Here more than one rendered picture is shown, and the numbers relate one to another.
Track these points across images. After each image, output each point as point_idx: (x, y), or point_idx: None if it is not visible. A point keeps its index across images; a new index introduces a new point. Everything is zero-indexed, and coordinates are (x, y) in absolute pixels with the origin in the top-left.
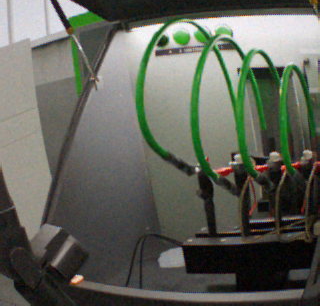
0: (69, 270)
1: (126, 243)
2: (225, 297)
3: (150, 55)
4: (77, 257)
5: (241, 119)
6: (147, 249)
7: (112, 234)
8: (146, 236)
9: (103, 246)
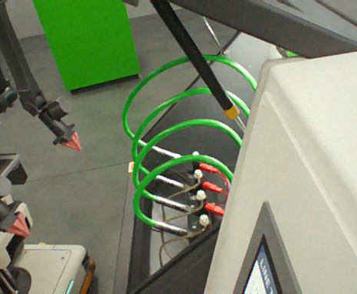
0: None
1: (224, 152)
2: (123, 249)
3: (136, 91)
4: None
5: (132, 170)
6: None
7: (212, 145)
8: (168, 171)
9: (200, 150)
